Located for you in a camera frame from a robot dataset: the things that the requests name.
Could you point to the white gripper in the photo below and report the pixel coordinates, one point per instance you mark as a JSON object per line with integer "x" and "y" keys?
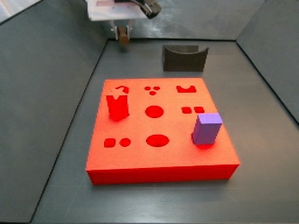
{"x": 103, "y": 10}

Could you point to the red star peg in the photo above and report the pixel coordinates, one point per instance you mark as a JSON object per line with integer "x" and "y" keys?
{"x": 118, "y": 107}

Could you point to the brown hexagon peg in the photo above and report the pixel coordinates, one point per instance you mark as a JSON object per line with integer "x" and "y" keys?
{"x": 123, "y": 36}

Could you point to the purple rectangular block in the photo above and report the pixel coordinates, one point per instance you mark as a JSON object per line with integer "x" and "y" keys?
{"x": 206, "y": 128}

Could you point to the black curved holder stand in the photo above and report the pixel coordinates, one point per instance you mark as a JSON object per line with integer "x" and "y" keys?
{"x": 183, "y": 58}

